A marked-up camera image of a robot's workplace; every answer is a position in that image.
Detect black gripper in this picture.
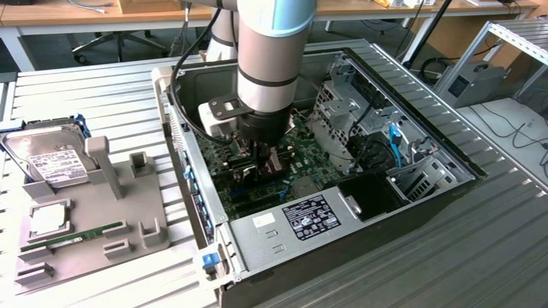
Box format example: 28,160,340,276
236,108,293,163

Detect wooden desk with white frame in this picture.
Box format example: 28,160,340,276
314,0,540,62
0,0,214,72

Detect cardboard box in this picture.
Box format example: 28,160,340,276
118,0,185,15

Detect blue disk caddy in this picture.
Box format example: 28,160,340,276
0,114,92,152

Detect Nvidia graphics card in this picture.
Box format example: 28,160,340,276
224,150,285,190

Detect grey control box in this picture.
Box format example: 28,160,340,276
436,60,508,108

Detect grey chipset heatsink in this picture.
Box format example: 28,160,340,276
290,178,322,197

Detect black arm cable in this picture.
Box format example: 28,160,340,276
169,6,240,146

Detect grey cable with plug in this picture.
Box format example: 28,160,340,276
68,0,114,14

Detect silver power supply with label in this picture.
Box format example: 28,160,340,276
220,187,365,283

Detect office chair base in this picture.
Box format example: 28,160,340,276
70,30,169,64

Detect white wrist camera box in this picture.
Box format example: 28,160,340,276
197,96,254,139

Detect silver hard disk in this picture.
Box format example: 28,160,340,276
1,126,93,189

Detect black wire bundle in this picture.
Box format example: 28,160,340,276
346,92,401,176

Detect black coiled cable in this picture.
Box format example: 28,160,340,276
418,57,450,81

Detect green RAM stick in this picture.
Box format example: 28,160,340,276
20,223,114,253

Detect black expansion slot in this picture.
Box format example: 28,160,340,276
233,194,285,214

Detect open black PC case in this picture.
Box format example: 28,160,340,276
152,38,489,308

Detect grey parts rack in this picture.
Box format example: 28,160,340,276
12,135,172,296

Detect black slanted pole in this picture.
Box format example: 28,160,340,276
400,0,453,69

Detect silver disk bay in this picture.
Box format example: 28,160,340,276
386,157,450,203

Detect silver perforated drive cage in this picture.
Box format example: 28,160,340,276
309,53,408,174

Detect aluminium frame slatted table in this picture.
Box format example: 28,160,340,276
432,19,548,97

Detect blue case release latch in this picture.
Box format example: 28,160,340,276
200,252,221,268

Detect blue wire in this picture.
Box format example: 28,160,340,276
388,124,405,169

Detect silver CPU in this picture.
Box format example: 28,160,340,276
29,205,69,238

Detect green motherboard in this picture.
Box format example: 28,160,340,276
192,108,344,218

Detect thin black hanging cable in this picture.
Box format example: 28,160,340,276
169,0,192,57

